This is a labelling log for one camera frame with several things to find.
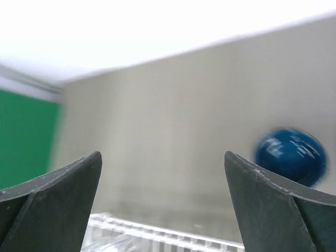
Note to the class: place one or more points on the green lever arch binder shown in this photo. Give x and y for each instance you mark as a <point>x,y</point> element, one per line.
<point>27,133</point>

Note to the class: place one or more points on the white wire dish rack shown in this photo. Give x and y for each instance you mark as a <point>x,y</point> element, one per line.
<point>107,233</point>

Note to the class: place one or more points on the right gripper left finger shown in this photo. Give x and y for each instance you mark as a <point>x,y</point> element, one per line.
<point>50,212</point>

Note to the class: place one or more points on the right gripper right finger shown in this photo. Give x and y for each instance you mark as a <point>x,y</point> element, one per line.
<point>278,214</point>

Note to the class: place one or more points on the dark blue mug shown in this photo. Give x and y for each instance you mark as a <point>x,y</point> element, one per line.
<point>293,154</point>

